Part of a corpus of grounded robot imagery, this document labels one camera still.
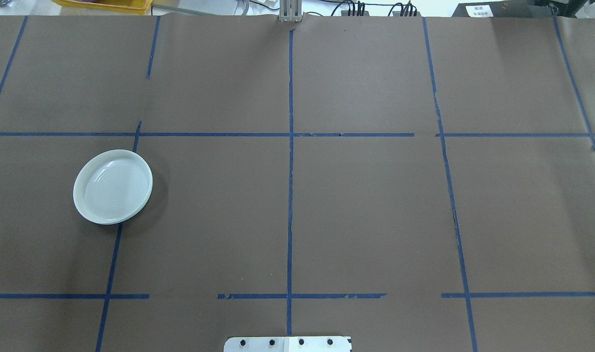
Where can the white round plate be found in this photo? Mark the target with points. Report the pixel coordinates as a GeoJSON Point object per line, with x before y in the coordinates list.
{"type": "Point", "coordinates": [113, 188]}

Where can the light blue round plate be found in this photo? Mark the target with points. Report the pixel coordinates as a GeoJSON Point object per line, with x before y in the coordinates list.
{"type": "Point", "coordinates": [142, 214]}

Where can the silver laptop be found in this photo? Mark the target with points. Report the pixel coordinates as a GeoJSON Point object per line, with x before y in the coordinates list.
{"type": "Point", "coordinates": [200, 6]}

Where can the yellow plastic bin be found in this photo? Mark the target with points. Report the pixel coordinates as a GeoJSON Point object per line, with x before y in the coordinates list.
{"type": "Point", "coordinates": [102, 4]}

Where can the black box with label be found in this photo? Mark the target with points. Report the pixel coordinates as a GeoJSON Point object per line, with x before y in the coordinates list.
{"type": "Point", "coordinates": [502, 10]}

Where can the aluminium frame post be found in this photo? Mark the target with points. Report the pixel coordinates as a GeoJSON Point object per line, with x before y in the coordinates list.
{"type": "Point", "coordinates": [290, 12]}

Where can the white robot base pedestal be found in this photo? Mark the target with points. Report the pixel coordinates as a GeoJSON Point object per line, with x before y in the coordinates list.
{"type": "Point", "coordinates": [287, 344]}

